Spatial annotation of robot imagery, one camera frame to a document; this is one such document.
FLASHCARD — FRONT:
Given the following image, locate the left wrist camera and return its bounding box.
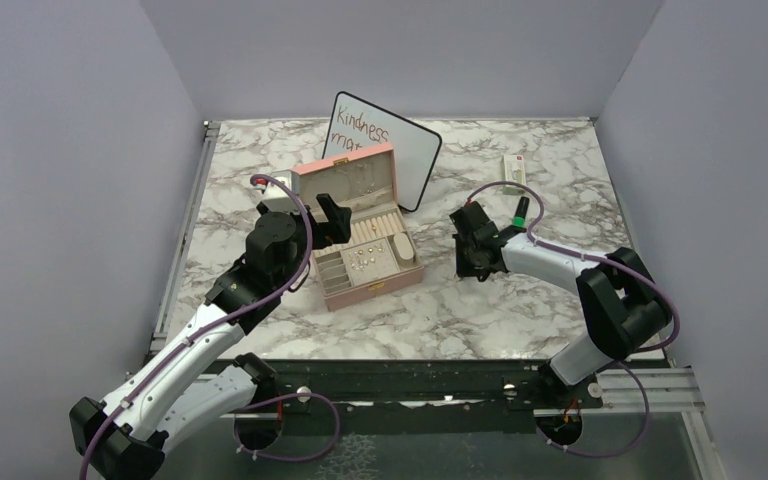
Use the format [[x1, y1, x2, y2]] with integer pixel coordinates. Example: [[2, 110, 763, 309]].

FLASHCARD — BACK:
[[251, 170, 301, 214]]

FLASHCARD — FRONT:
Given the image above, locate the pink jewelry box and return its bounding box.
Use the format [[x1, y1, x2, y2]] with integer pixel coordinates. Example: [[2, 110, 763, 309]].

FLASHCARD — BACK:
[[291, 143, 424, 311]]

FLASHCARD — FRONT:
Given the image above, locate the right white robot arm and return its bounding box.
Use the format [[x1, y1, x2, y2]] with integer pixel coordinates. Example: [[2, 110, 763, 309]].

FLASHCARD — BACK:
[[450, 202, 675, 407]]

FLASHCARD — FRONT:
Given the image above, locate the beige oval cushion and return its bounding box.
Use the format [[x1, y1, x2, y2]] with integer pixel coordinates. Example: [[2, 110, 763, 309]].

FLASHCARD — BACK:
[[392, 232, 415, 267]]

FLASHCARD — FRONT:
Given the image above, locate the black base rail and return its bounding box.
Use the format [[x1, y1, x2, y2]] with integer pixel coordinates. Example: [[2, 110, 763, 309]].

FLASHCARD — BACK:
[[233, 360, 603, 440]]

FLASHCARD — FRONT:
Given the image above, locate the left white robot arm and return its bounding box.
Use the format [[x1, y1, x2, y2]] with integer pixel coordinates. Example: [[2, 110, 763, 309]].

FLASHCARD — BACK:
[[69, 194, 352, 479]]

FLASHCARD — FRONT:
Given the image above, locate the small whiteboard with writing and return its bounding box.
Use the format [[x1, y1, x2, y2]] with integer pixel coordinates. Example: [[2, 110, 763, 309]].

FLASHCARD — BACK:
[[322, 91, 443, 212]]

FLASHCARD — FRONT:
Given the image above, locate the green marker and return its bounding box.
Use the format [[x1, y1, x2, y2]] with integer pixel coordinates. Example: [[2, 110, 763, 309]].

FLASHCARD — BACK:
[[511, 195, 530, 231]]

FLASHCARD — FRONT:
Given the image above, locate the small white card box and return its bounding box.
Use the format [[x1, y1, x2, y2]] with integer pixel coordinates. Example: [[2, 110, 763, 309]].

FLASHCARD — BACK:
[[502, 154, 526, 195]]

